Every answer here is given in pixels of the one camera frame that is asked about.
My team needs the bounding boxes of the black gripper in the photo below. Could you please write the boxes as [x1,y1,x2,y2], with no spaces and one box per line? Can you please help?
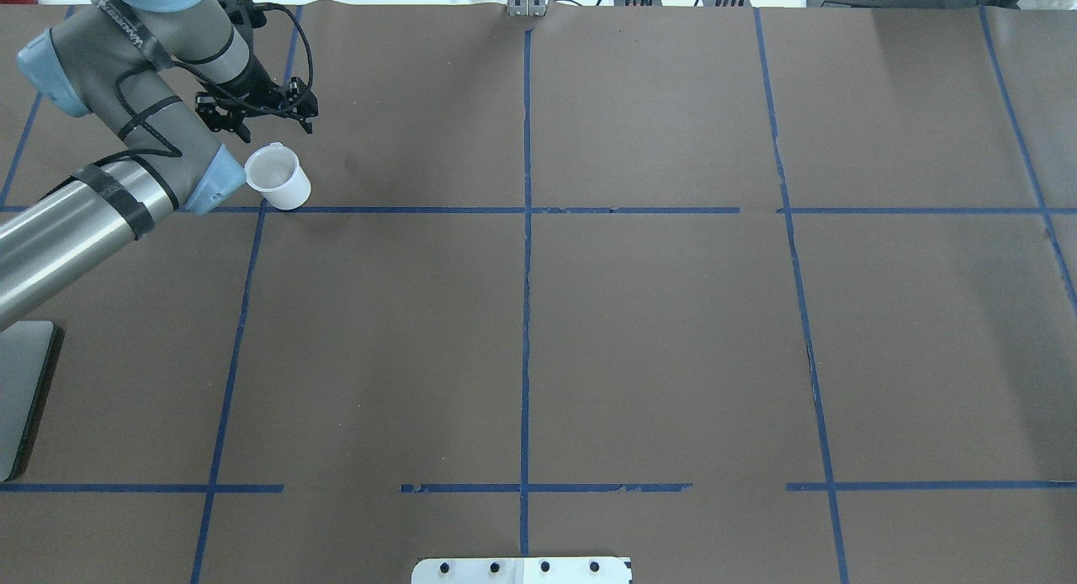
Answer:
[220,58,313,144]

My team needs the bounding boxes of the white ceramic cup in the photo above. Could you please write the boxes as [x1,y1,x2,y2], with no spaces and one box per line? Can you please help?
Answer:
[244,142,312,211]

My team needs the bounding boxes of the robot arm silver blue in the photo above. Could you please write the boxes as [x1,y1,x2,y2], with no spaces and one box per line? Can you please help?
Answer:
[1,0,319,328]

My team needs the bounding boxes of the silver closed laptop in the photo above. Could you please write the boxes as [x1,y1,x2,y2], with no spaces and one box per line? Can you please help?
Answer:
[1,321,58,483]

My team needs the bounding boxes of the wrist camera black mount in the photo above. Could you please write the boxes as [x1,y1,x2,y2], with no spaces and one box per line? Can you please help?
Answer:
[178,0,319,143]

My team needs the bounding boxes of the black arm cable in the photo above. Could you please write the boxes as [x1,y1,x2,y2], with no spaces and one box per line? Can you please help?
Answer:
[34,2,314,199]

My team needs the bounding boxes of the white pedestal column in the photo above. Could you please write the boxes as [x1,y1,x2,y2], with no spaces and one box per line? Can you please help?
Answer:
[411,556,634,583]

